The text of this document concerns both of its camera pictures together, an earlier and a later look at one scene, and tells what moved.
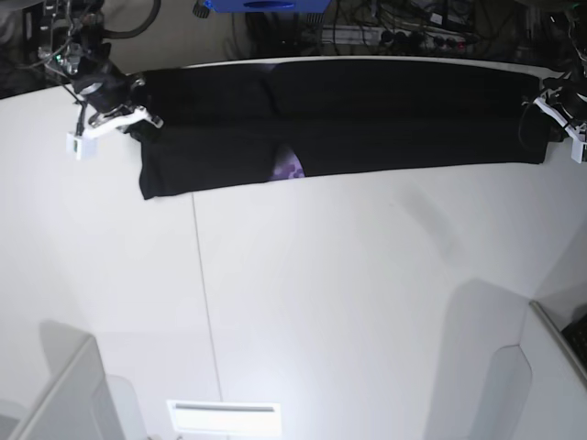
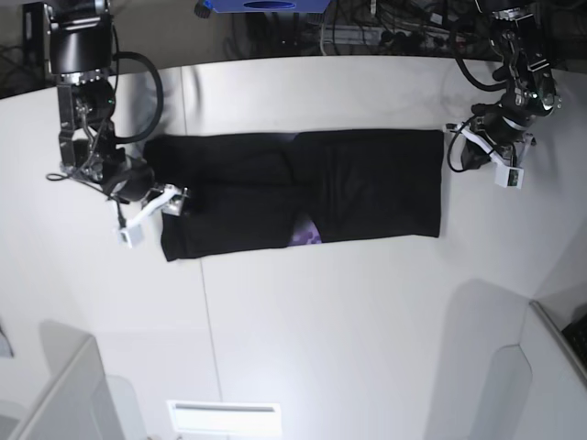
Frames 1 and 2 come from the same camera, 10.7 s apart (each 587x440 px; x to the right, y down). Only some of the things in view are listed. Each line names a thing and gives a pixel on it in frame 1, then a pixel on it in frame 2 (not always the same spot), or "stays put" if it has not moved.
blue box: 268,5 stays put
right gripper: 566,98 -> 489,137
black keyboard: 575,334 stays put
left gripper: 111,96 -> 133,181
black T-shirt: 231,126 -> 254,192
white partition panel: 536,390 stays put
